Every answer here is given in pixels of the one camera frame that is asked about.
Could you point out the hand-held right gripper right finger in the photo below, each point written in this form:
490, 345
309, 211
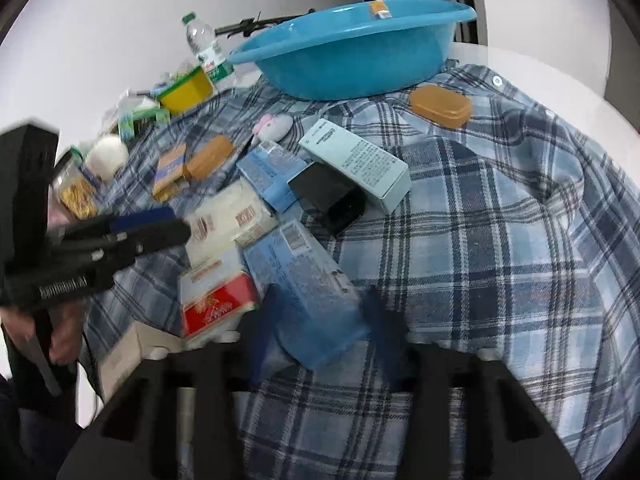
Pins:
385, 335

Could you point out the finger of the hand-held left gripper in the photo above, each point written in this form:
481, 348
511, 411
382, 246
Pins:
150, 240
145, 219

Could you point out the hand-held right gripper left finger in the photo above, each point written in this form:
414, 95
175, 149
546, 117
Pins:
262, 340

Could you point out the white packet red labels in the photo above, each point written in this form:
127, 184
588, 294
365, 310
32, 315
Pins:
210, 260
225, 210

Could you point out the large clear blue box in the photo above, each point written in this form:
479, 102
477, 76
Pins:
305, 290

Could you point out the small clear blue box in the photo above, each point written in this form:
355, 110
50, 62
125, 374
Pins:
265, 172

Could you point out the blue plastic basin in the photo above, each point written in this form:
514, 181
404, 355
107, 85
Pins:
350, 60

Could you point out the person's left hand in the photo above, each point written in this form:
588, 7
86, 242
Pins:
67, 332

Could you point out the jar of yellow snacks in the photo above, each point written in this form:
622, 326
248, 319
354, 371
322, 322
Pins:
75, 195

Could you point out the brown and blue carton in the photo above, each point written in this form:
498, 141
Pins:
169, 170

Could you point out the red and white box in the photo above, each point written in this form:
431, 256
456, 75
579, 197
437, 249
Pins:
215, 305

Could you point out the white egg-shaped bottle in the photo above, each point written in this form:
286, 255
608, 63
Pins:
107, 157

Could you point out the brown soap box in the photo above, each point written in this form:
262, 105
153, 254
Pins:
210, 157

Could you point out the green tissue pack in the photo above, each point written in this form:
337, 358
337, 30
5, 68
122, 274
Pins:
140, 117

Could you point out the plain white box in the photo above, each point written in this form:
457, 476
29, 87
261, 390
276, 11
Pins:
130, 355

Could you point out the yellow plastic container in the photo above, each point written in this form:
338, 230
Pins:
187, 92

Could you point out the blue plaid shirt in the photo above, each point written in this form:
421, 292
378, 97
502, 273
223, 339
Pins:
500, 260

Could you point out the black box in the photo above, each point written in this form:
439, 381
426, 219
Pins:
325, 200

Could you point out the white pink plush toy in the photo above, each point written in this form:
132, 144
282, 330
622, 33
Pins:
275, 127

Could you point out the pale teal printed box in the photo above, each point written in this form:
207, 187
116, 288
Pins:
355, 160

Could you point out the green-capped water bottle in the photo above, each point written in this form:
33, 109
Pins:
205, 45

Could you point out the person's dark clothing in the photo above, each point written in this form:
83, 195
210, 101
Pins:
20, 420

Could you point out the translucent orange soap box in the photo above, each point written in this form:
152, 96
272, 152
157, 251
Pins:
440, 105

